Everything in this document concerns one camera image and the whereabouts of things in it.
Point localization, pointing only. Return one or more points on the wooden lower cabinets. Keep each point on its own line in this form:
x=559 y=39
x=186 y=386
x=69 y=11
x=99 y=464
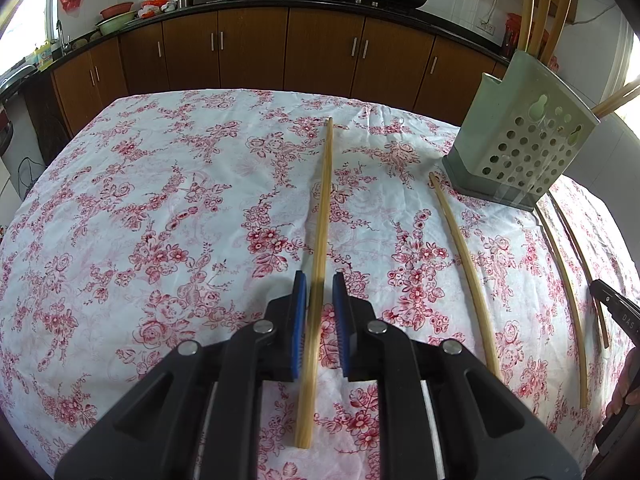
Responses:
x=250 y=50

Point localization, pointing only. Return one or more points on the narrow sliding window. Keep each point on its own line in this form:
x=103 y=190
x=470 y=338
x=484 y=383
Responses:
x=25 y=25

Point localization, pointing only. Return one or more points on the person's right hand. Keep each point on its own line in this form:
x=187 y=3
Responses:
x=629 y=385

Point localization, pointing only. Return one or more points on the green perforated chopstick holder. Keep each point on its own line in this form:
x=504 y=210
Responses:
x=515 y=100

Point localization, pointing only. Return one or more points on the yellow dish soap bottle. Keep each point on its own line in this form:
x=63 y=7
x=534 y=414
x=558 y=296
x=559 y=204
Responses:
x=44 y=57

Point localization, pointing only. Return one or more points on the white wall socket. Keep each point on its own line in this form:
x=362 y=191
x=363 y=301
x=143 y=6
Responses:
x=486 y=25

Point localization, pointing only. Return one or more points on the black kitchen countertop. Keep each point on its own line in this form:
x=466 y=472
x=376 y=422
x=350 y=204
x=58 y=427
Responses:
x=280 y=1

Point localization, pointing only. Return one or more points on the green basin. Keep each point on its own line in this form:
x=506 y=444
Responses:
x=115 y=24

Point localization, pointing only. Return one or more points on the floral tablecloth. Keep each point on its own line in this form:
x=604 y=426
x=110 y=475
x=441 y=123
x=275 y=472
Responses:
x=175 y=240

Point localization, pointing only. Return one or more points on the red basin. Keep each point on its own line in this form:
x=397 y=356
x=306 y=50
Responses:
x=117 y=10

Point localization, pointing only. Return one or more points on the metal pot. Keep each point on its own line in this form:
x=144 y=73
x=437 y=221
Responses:
x=17 y=77

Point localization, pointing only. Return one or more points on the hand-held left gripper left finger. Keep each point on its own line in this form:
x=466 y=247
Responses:
x=299 y=320

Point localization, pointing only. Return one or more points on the red and white bag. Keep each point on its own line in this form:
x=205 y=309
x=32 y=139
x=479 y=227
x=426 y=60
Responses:
x=157 y=6

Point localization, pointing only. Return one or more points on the metal faucet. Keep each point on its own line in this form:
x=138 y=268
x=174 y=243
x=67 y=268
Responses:
x=62 y=37

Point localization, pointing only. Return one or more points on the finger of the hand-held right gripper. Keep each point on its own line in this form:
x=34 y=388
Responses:
x=620 y=312

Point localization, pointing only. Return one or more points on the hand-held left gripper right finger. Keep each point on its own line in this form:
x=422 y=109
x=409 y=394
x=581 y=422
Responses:
x=340 y=325

